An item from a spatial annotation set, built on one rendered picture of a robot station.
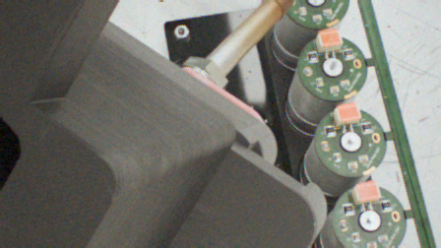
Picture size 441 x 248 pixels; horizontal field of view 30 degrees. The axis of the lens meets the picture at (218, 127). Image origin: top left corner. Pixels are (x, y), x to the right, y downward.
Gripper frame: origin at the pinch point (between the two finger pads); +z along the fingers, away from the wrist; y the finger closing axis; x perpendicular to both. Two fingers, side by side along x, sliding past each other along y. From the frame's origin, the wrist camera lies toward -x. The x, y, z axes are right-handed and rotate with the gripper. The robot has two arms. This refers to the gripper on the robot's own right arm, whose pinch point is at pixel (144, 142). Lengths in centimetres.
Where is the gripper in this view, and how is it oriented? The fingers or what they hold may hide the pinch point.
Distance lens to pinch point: 22.6
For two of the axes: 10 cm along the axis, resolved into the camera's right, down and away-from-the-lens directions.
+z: 2.4, -0.9, 9.7
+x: -5.2, 8.3, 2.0
